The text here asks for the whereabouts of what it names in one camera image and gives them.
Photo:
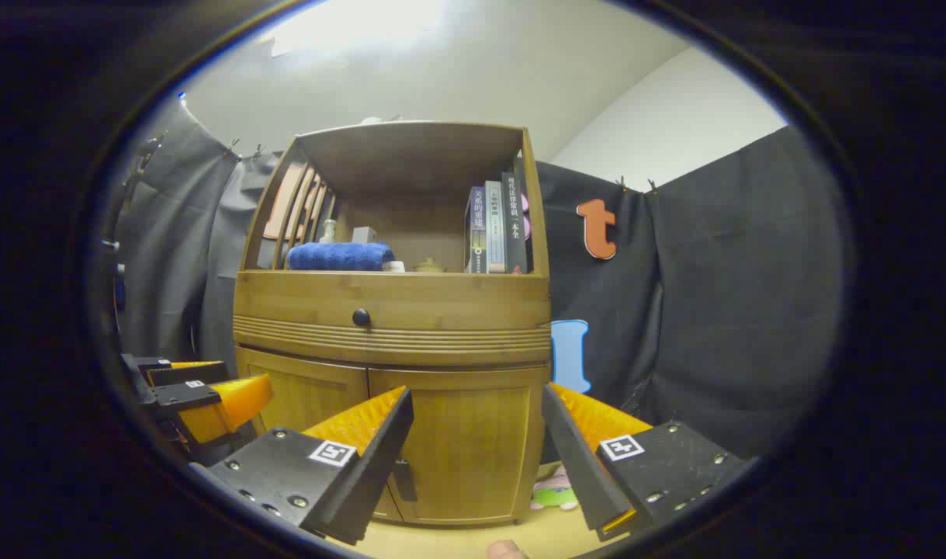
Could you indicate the small white cup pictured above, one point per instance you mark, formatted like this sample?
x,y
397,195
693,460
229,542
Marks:
x,y
393,266

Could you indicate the pink and green plush toy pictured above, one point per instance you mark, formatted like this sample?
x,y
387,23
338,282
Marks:
x,y
554,493

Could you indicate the folded blue towel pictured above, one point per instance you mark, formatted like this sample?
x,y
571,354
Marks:
x,y
341,256

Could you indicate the small tan teapot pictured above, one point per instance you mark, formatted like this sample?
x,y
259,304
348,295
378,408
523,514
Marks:
x,y
430,266

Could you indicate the small glass bottle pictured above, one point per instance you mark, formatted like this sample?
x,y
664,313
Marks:
x,y
329,231

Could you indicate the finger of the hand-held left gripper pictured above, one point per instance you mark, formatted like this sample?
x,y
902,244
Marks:
x,y
232,407
185,374

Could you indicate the black round drawer knob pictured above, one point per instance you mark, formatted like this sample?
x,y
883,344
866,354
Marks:
x,y
362,317

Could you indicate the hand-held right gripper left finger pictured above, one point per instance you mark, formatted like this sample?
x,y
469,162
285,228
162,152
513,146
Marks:
x,y
379,446

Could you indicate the wooden shoe cabinet door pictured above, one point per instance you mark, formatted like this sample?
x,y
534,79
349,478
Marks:
x,y
310,388
472,442

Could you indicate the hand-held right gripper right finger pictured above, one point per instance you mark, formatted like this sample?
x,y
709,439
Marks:
x,y
573,458

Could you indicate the wooden double-door shoe cabinet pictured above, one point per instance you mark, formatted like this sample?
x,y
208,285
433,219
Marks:
x,y
441,299

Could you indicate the black book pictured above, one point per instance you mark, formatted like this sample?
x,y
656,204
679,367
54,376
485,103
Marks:
x,y
515,225

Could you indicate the small grey box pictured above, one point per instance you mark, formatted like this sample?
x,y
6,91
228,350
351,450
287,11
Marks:
x,y
364,235

